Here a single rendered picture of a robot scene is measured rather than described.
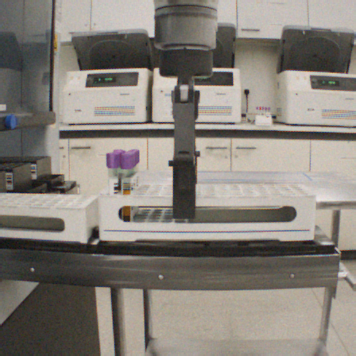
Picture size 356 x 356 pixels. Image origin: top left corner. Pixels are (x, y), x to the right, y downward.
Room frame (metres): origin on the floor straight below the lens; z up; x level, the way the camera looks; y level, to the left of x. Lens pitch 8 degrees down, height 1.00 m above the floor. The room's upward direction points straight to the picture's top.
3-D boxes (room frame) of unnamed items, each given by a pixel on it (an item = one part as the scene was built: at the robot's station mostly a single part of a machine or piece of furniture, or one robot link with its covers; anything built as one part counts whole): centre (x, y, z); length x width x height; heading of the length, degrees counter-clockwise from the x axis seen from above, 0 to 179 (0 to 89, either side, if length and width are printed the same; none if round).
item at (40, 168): (1.14, 0.35, 0.85); 0.12 x 0.02 x 0.06; 176
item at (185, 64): (0.67, -0.01, 1.03); 0.08 x 0.07 x 0.09; 177
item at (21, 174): (0.99, 0.36, 0.85); 0.12 x 0.02 x 0.06; 177
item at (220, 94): (3.27, -0.12, 1.24); 0.62 x 0.56 x 0.69; 178
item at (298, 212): (0.67, -0.04, 0.85); 0.30 x 0.10 x 0.06; 87
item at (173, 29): (0.67, -0.01, 1.11); 0.09 x 0.09 x 0.06
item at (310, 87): (3.23, -0.97, 1.25); 0.62 x 0.56 x 0.69; 177
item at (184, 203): (0.62, -0.01, 0.89); 0.03 x 0.01 x 0.07; 87
